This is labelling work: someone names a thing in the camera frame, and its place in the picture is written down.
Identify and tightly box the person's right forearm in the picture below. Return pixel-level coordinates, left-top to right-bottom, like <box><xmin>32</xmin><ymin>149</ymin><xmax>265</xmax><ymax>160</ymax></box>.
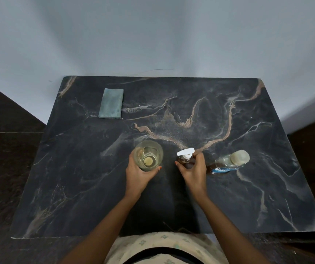
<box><xmin>197</xmin><ymin>197</ymin><xmax>271</xmax><ymax>264</ymax></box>

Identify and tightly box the Listerine mouthwash bottle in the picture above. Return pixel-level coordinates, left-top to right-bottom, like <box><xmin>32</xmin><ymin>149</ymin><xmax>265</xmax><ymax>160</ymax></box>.
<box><xmin>206</xmin><ymin>155</ymin><xmax>243</xmax><ymax>175</ymax></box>

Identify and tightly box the person's left hand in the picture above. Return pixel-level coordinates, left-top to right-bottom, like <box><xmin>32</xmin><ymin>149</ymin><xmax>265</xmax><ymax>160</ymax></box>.
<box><xmin>124</xmin><ymin>151</ymin><xmax>163</xmax><ymax>201</ymax></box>

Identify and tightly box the grey-green cloth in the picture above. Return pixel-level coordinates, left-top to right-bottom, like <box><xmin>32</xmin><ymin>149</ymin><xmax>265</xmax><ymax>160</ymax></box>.
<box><xmin>98</xmin><ymin>88</ymin><xmax>124</xmax><ymax>120</ymax></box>

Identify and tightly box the translucent bottle cap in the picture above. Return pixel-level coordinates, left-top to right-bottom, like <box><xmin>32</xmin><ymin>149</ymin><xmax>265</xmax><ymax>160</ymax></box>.
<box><xmin>230</xmin><ymin>150</ymin><xmax>251</xmax><ymax>166</ymax></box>

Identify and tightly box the clear drinking glass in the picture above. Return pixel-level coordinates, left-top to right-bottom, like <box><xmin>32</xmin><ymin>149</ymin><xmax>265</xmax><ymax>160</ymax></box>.
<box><xmin>133</xmin><ymin>140</ymin><xmax>164</xmax><ymax>172</ymax></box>

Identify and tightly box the white pump dispenser head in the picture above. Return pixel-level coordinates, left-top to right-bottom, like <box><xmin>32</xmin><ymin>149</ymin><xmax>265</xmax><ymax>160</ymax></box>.
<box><xmin>176</xmin><ymin>147</ymin><xmax>196</xmax><ymax>160</ymax></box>

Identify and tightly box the cream patterned clothing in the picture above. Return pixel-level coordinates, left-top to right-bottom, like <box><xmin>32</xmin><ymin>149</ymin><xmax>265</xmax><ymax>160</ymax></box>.
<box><xmin>104</xmin><ymin>231</ymin><xmax>230</xmax><ymax>264</ymax></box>

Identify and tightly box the small clear pump bottle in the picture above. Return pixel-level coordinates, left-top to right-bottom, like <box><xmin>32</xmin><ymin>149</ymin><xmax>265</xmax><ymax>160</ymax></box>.
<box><xmin>178</xmin><ymin>155</ymin><xmax>196</xmax><ymax>170</ymax></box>

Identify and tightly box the black marble table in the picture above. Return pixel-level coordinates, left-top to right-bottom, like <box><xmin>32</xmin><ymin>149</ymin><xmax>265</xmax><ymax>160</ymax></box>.
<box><xmin>10</xmin><ymin>76</ymin><xmax>315</xmax><ymax>240</ymax></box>

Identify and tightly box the person's right hand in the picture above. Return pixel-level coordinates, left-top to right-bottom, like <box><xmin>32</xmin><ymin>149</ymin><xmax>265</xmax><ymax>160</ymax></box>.
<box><xmin>174</xmin><ymin>152</ymin><xmax>209</xmax><ymax>204</ymax></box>

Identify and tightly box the person's left forearm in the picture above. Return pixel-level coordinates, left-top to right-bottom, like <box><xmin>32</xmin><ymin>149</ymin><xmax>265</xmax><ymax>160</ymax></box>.
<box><xmin>60</xmin><ymin>194</ymin><xmax>141</xmax><ymax>264</ymax></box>

